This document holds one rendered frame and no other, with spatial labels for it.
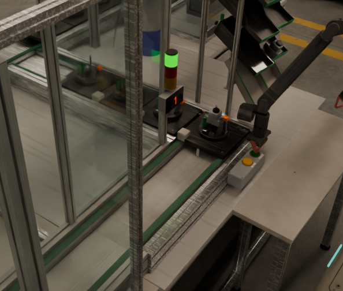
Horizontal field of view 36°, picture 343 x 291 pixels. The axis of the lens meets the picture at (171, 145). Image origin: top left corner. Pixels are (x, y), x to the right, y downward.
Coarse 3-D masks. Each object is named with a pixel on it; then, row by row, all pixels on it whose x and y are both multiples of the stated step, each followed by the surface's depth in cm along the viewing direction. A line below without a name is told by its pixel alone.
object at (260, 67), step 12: (228, 24) 241; (228, 36) 232; (240, 36) 242; (252, 36) 239; (240, 48) 230; (252, 48) 240; (240, 60) 233; (252, 60) 236; (264, 60) 239; (252, 72) 231
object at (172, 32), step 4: (208, 4) 307; (208, 8) 309; (172, 32) 331; (176, 32) 329; (180, 32) 328; (180, 36) 329; (184, 36) 327; (188, 36) 325; (192, 36) 324; (208, 36) 325; (212, 36) 329; (192, 40) 325; (196, 40) 324; (208, 40) 326
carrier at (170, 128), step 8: (184, 104) 251; (176, 112) 241; (184, 112) 246; (192, 112) 246; (200, 112) 247; (168, 120) 239; (176, 120) 241; (184, 120) 241; (192, 120) 243; (168, 128) 236; (176, 128) 236
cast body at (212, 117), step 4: (212, 108) 229; (216, 108) 227; (208, 112) 227; (212, 112) 226; (216, 112) 226; (220, 112) 227; (204, 116) 232; (208, 116) 228; (212, 116) 227; (216, 116) 226; (220, 116) 228; (208, 120) 229; (212, 120) 228; (216, 120) 227; (220, 120) 227; (212, 124) 229; (216, 124) 228; (220, 124) 228
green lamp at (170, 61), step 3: (165, 54) 199; (177, 54) 199; (165, 57) 200; (168, 57) 198; (171, 57) 198; (174, 57) 198; (177, 57) 200; (165, 60) 200; (168, 60) 199; (171, 60) 199; (174, 60) 199; (177, 60) 201; (165, 63) 201; (168, 63) 200; (171, 63) 200; (174, 63) 200; (168, 66) 201; (171, 66) 200; (174, 66) 201
